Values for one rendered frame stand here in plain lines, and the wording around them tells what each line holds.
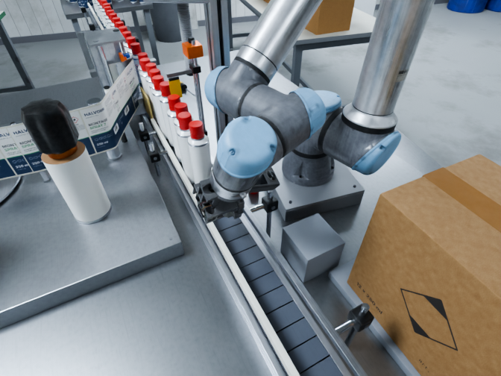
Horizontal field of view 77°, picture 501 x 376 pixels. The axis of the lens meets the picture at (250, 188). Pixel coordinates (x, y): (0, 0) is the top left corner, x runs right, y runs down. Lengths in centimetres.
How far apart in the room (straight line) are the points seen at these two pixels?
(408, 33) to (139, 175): 74
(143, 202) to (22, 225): 29
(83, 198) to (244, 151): 50
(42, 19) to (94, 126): 469
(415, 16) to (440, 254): 39
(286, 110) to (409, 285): 34
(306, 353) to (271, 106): 43
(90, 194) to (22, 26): 500
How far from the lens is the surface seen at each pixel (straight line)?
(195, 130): 74
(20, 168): 104
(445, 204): 57
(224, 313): 71
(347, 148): 73
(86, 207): 84
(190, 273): 77
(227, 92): 55
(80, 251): 83
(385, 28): 66
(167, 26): 484
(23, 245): 91
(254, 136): 41
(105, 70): 120
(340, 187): 89
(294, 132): 47
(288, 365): 58
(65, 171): 77
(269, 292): 68
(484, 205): 60
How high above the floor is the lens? 147
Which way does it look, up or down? 43 degrees down
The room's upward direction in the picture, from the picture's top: 1 degrees counter-clockwise
